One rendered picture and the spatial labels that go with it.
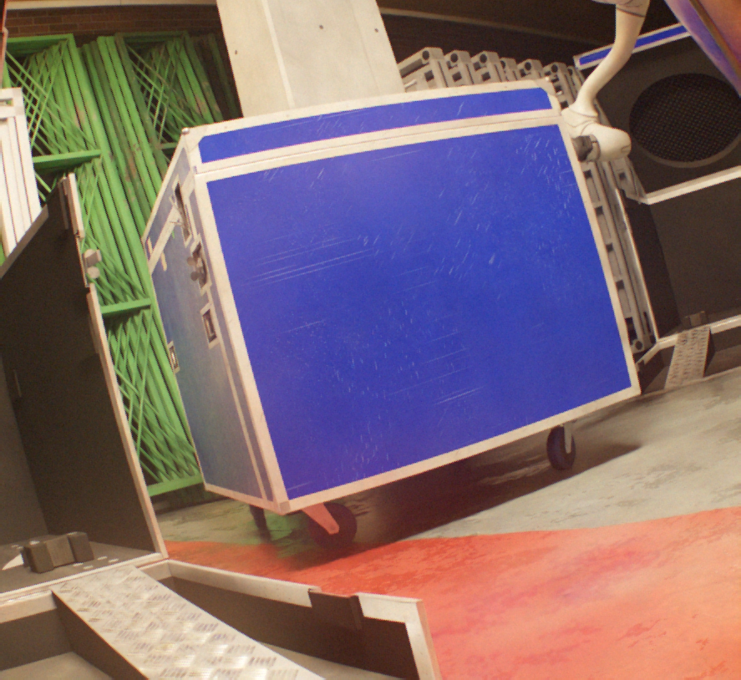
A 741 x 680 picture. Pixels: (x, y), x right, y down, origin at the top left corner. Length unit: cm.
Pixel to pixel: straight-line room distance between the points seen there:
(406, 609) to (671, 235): 454
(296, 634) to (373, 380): 91
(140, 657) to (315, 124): 139
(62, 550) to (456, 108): 147
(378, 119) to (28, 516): 152
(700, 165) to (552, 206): 309
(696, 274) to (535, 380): 325
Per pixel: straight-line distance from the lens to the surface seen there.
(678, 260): 547
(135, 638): 140
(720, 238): 544
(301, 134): 220
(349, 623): 122
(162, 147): 517
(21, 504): 270
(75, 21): 591
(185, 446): 443
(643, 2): 277
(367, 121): 226
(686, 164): 544
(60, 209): 189
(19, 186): 399
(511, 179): 238
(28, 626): 170
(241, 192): 213
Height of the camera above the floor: 43
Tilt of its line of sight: 4 degrees up
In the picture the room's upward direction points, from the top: 15 degrees counter-clockwise
